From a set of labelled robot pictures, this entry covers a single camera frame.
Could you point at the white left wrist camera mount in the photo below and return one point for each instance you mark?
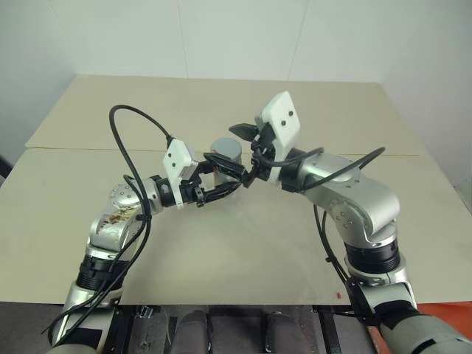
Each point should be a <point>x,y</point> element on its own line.
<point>176,160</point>

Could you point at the black table frame leg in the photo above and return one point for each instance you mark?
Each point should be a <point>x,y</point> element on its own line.
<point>328,332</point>
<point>117,332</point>

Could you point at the dark rounded shape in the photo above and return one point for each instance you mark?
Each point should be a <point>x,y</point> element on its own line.
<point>279,332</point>
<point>193,332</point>

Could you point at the small metal clip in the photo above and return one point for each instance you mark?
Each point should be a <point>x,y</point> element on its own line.
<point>144,312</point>

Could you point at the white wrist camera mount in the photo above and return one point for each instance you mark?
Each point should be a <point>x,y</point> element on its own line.
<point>176,160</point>
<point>282,110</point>

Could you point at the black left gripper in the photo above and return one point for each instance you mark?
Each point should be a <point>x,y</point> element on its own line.
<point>190,192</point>

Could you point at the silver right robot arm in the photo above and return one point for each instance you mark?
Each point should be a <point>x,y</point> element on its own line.
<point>361,199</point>

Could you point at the grey round jar lid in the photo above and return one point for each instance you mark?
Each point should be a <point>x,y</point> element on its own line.
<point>226,146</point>

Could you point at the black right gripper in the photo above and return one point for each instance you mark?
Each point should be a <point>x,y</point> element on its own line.
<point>262,166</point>

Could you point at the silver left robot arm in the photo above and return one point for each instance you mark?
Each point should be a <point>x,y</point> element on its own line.
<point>110,228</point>

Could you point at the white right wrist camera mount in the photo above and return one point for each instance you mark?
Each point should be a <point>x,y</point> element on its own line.
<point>282,110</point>

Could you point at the silver jar with red stripe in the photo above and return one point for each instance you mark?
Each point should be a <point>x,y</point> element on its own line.
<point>225,178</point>

